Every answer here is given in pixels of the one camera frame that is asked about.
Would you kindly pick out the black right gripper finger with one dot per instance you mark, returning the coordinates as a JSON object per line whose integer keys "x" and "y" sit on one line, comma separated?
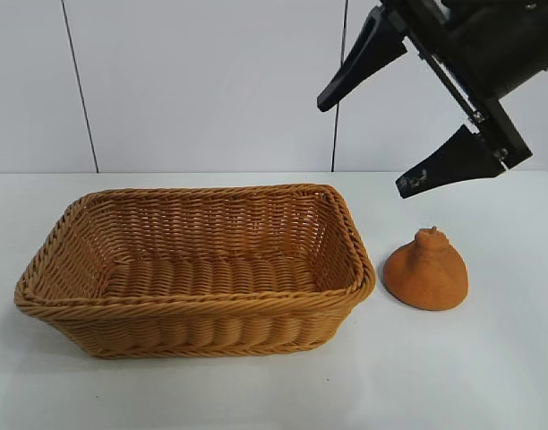
{"x": 361, "y": 60}

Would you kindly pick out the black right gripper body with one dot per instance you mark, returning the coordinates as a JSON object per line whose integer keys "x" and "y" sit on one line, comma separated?
{"x": 493, "y": 49}

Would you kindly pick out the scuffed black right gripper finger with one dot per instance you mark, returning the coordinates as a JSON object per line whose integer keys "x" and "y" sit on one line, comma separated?
{"x": 448, "y": 170}

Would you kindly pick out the tan woven wicker basket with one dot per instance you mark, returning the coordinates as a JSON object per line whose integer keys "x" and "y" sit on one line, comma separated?
{"x": 202, "y": 309}

